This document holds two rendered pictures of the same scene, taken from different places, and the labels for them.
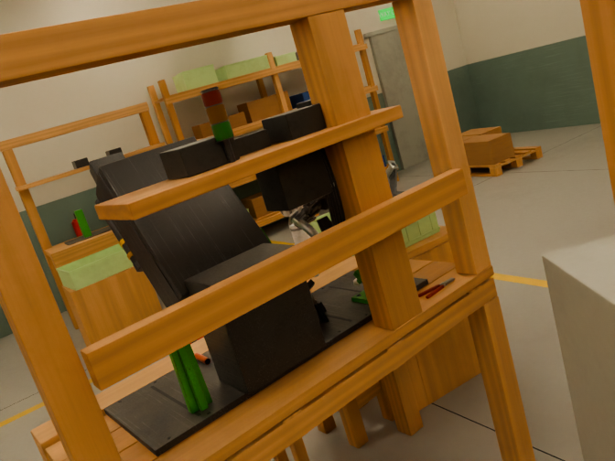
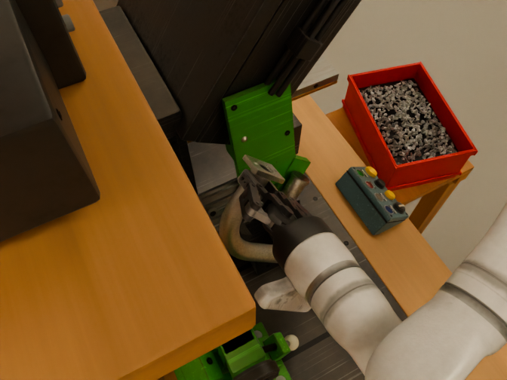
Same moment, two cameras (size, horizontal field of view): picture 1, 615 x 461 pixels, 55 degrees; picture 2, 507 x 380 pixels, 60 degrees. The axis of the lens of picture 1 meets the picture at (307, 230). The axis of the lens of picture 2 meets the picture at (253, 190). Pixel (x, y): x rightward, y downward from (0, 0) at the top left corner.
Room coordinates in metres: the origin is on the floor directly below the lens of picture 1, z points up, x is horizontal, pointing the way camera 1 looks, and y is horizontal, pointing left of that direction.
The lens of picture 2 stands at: (2.03, -0.31, 1.77)
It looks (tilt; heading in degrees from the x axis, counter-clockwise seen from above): 59 degrees down; 97
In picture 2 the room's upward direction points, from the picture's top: straight up
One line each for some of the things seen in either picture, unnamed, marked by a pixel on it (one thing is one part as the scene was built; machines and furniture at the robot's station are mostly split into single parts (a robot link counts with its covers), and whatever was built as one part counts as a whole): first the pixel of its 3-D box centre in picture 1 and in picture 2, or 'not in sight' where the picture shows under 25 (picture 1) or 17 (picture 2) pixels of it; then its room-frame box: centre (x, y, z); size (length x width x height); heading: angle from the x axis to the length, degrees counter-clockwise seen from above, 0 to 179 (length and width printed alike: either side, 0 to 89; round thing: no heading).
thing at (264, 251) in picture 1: (257, 313); (124, 133); (1.70, 0.22, 1.07); 0.30 x 0.18 x 0.34; 124
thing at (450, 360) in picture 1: (399, 305); not in sight; (3.06, -0.37, 0.39); 0.68 x 0.52 x 0.79; 24
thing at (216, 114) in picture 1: (217, 114); not in sight; (1.56, 0.14, 1.67); 0.05 x 0.05 x 0.05
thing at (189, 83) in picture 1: (285, 136); not in sight; (7.98, -0.07, 1.12); 3.01 x 0.54 x 2.23; 119
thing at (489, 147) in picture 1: (482, 151); not in sight; (7.69, -2.51, 0.22); 1.20 x 0.81 x 0.44; 24
